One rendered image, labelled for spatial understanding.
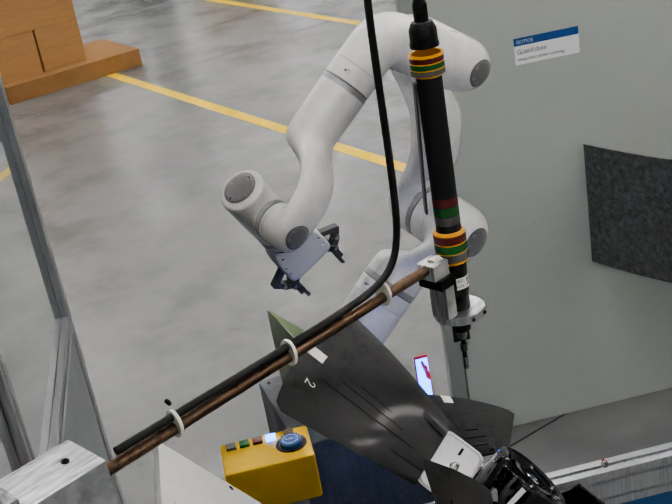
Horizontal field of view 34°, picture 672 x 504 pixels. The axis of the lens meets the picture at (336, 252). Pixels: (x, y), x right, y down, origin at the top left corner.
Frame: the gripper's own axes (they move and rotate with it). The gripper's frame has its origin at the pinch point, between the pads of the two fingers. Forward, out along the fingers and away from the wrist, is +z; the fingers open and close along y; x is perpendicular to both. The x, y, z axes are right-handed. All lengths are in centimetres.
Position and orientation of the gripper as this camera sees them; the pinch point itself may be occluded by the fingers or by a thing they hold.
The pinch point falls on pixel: (321, 272)
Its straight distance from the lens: 215.8
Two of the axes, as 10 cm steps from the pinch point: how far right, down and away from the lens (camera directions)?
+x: 5.4, 5.4, -6.4
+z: 4.4, 4.8, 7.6
